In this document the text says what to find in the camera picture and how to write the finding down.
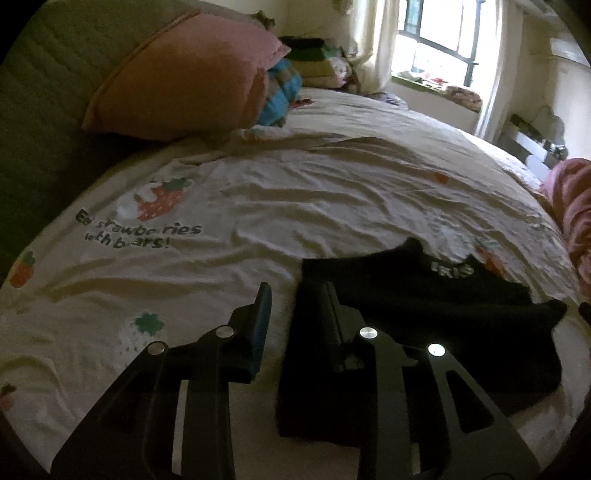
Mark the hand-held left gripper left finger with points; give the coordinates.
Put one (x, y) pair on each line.
(261, 323)

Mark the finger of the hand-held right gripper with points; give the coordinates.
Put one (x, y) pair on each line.
(586, 314)

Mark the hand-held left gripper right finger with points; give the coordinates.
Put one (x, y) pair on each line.
(331, 316)

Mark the black sweater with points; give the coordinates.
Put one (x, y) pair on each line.
(461, 314)

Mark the stack of folded clothes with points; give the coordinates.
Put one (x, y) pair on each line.
(318, 62)

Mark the pink blanket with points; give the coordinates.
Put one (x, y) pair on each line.
(572, 207)

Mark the printed strawberry bedsheet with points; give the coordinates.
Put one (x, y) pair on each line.
(323, 194)

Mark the white bedside shelf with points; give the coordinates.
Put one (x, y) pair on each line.
(531, 143)

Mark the blue plaid pillow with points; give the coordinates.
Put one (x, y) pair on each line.
(279, 92)

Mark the pink pillow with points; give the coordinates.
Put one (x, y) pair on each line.
(184, 78)

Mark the white curtain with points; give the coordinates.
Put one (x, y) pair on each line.
(376, 41)

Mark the window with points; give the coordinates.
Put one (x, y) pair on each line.
(438, 27)

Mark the green quilted headboard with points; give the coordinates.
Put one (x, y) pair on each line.
(41, 101)

